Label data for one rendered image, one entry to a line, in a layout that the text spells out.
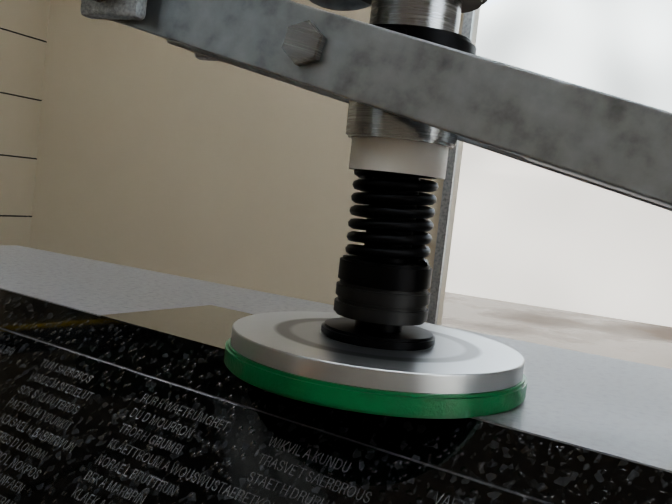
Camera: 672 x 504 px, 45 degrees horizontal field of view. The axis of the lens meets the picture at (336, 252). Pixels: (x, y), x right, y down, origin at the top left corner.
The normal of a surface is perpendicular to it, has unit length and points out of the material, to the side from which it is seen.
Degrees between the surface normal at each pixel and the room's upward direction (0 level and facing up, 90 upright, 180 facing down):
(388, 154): 90
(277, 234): 90
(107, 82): 90
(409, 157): 90
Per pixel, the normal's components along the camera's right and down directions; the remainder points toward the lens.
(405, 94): -0.36, 0.03
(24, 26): 0.92, 0.13
